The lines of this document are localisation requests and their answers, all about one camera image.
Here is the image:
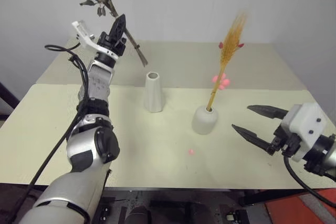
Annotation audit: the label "dark furniture edge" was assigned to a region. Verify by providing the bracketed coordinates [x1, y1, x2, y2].
[0, 81, 21, 123]

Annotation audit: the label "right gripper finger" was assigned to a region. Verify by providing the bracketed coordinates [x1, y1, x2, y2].
[247, 104, 289, 121]
[231, 124, 276, 155]

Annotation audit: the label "red panel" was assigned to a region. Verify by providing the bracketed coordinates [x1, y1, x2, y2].
[263, 189, 336, 224]

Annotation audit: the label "dark rounded shape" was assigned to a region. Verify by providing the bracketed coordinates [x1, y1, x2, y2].
[125, 204, 156, 224]

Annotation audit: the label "tall white vase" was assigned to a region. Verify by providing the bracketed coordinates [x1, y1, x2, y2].
[143, 71, 166, 113]

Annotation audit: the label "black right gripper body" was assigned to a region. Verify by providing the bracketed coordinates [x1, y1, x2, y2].
[266, 123, 303, 158]

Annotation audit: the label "black table frame bar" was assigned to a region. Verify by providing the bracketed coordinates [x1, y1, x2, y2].
[238, 188, 312, 207]

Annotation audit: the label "short round white vase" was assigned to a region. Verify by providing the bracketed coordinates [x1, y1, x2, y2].
[191, 105, 219, 135]

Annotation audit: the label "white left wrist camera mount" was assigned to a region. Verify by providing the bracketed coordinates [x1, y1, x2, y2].
[71, 20, 119, 59]

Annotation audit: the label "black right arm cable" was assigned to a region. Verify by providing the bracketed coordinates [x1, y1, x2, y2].
[282, 152, 336, 207]

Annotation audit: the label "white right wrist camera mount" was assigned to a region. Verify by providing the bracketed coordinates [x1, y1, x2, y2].
[281, 102, 329, 162]

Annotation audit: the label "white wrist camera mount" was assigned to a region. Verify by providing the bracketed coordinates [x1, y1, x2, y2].
[281, 102, 329, 162]
[71, 20, 119, 59]

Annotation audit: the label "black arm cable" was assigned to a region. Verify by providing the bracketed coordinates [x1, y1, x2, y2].
[0, 43, 91, 224]
[282, 152, 336, 207]

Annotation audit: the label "orange wheat bouquet pink balls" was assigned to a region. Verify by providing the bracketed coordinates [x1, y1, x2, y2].
[206, 11, 249, 112]

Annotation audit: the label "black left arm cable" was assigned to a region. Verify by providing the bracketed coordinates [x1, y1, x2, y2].
[0, 43, 91, 224]

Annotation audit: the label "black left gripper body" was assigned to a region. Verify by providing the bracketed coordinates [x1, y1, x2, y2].
[97, 31, 128, 57]

